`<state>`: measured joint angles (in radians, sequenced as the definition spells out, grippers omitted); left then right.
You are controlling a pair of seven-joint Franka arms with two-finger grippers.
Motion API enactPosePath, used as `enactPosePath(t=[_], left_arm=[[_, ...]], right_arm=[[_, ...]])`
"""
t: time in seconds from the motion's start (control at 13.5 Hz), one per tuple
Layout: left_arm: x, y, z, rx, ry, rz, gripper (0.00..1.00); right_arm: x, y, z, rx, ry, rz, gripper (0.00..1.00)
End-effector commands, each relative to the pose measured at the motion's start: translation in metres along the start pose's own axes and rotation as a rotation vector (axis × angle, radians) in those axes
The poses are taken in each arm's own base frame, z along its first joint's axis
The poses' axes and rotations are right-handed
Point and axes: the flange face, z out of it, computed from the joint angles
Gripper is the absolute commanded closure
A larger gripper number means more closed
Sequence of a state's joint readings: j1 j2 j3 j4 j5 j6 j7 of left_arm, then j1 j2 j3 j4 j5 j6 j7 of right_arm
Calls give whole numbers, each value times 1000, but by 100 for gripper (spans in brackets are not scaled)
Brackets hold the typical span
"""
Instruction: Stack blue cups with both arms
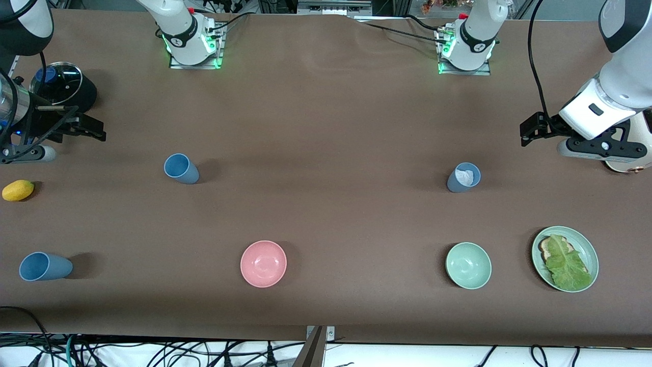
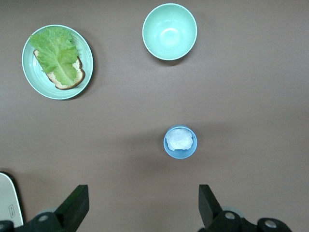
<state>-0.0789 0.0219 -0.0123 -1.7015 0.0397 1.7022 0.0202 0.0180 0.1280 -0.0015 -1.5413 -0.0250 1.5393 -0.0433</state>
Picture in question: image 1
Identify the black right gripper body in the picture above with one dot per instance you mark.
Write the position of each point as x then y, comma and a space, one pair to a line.
45, 124

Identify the blue cup with tissue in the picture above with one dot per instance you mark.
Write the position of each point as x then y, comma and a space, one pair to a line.
456, 184

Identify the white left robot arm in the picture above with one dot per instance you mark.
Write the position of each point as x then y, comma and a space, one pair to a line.
473, 41

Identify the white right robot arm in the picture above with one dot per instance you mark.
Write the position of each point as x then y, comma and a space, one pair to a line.
183, 35

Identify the black pot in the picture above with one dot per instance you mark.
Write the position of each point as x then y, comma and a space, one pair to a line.
87, 94

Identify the glass lid with blue knob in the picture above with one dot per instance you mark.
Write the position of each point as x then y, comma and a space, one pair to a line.
61, 81

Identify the yellow lemon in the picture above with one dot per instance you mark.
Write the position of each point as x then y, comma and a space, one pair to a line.
18, 190

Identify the crumpled white tissue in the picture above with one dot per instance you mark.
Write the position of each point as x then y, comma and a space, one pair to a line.
464, 176

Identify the bread slice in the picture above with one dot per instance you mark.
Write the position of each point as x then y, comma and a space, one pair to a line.
546, 248

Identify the mint green plate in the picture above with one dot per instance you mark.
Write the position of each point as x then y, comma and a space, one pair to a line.
591, 255

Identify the green lettuce leaf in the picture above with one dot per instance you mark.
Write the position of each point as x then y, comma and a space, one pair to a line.
568, 265

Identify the mint green bowl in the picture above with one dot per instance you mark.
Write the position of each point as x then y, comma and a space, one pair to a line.
468, 265

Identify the pink bowl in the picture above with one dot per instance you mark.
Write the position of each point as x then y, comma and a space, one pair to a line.
263, 263

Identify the white power strip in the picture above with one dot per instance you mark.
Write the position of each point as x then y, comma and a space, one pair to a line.
333, 6

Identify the dark grey mounting beam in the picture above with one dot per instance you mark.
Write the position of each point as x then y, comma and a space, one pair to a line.
311, 351

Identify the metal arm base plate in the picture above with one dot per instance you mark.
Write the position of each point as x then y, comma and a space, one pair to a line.
220, 53
484, 72

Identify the metal table edge bracket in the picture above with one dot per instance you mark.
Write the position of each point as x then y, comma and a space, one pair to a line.
330, 333

